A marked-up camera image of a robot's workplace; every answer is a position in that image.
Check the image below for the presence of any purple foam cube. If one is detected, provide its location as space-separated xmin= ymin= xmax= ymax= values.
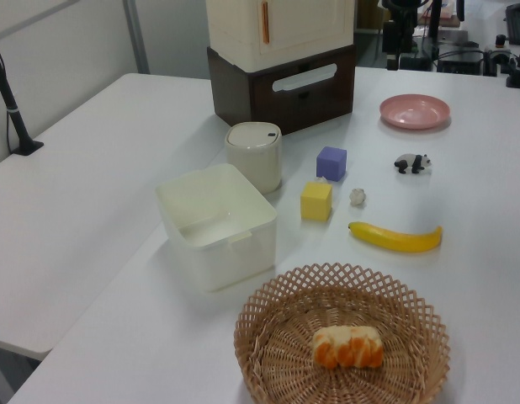
xmin=316 ymin=146 xmax=348 ymax=183

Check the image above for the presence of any grey metal partition post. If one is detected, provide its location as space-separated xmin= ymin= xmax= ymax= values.
xmin=124 ymin=0 xmax=151 ymax=75

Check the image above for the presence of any black table clamp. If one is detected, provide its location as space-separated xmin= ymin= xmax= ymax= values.
xmin=504 ymin=58 xmax=520 ymax=89

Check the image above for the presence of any panda toy figure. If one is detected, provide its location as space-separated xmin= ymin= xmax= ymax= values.
xmin=393 ymin=152 xmax=433 ymax=176

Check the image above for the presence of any cream plastic storage box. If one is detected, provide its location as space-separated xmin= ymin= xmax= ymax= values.
xmin=204 ymin=0 xmax=356 ymax=72

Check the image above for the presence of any black electronics box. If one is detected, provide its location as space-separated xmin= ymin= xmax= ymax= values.
xmin=436 ymin=49 xmax=485 ymax=76

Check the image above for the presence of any black office chair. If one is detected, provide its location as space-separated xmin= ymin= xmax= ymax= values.
xmin=504 ymin=3 xmax=520 ymax=43

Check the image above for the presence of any yellow toy banana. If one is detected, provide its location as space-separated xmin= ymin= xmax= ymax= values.
xmin=348 ymin=221 xmax=443 ymax=254

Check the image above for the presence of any beige lidded trash can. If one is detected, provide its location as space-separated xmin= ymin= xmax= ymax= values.
xmin=224 ymin=121 xmax=284 ymax=195

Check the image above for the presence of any dark brown drawer cabinet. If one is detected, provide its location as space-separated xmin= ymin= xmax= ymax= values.
xmin=206 ymin=43 xmax=357 ymax=136

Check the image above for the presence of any yellow foam cube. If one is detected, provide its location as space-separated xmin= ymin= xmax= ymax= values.
xmin=300 ymin=181 xmax=333 ymax=221

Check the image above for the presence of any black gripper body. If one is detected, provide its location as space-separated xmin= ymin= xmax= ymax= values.
xmin=383 ymin=19 xmax=414 ymax=55

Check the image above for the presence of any orange toy bread loaf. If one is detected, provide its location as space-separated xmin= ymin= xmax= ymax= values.
xmin=312 ymin=324 xmax=385 ymax=370

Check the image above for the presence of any black camera stand pole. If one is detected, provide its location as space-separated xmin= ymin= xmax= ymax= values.
xmin=0 ymin=33 xmax=45 ymax=157

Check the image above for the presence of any woven wicker basket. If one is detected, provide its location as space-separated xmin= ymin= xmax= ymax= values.
xmin=233 ymin=262 xmax=451 ymax=404

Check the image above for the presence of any white open plastic bin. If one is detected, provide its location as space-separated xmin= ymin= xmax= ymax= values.
xmin=154 ymin=162 xmax=279 ymax=294

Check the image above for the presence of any pink plastic plate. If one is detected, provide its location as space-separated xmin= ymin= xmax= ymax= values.
xmin=379 ymin=94 xmax=451 ymax=130

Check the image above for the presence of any orange strip door handle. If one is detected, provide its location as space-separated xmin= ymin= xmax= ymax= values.
xmin=261 ymin=1 xmax=271 ymax=45

